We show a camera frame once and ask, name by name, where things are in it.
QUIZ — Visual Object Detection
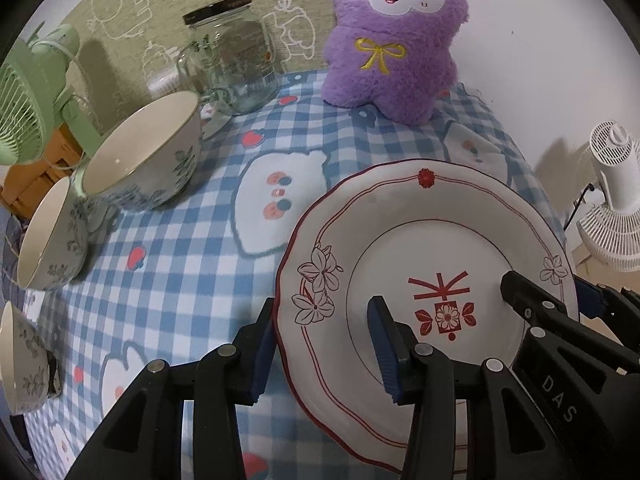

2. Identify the clear cotton swab container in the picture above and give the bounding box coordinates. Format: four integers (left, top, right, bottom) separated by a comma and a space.
149, 45, 201, 106

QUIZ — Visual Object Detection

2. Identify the green cartoon printed board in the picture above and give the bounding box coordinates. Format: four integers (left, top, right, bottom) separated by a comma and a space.
27, 0, 361, 131

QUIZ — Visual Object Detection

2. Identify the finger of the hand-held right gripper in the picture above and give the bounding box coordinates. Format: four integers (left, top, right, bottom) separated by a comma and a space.
501, 271, 640, 376
574, 280, 640, 356

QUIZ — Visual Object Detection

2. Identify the white standing fan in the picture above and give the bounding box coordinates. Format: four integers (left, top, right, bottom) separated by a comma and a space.
575, 117, 640, 273

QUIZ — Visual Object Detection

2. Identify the blue checked printed tablecloth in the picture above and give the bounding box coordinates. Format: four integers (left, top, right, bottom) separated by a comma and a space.
0, 67, 576, 480

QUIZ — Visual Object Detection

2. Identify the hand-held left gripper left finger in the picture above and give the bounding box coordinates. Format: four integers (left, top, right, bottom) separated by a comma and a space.
65, 297, 276, 480

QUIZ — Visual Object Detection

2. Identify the white red-patterned plate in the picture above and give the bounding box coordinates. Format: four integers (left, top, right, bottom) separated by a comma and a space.
275, 158, 581, 461

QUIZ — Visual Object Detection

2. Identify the black fan power cable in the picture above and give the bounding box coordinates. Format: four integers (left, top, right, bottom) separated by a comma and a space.
562, 182, 596, 233

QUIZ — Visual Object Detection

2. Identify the purple plush toy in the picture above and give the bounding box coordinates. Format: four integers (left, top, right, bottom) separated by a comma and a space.
320, 0, 471, 127

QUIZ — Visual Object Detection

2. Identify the green table fan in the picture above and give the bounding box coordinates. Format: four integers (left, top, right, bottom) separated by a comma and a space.
0, 24, 116, 166

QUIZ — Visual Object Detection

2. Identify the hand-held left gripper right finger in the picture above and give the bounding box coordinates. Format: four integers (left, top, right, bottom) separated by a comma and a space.
366, 296, 556, 480

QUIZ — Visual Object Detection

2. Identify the glass jar with dark lid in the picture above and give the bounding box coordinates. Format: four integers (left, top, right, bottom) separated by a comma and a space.
182, 0, 281, 116

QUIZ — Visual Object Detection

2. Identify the floral ceramic bowl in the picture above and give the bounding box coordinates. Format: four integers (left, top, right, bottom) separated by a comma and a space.
0, 301, 58, 416
16, 176, 93, 291
80, 91, 203, 211

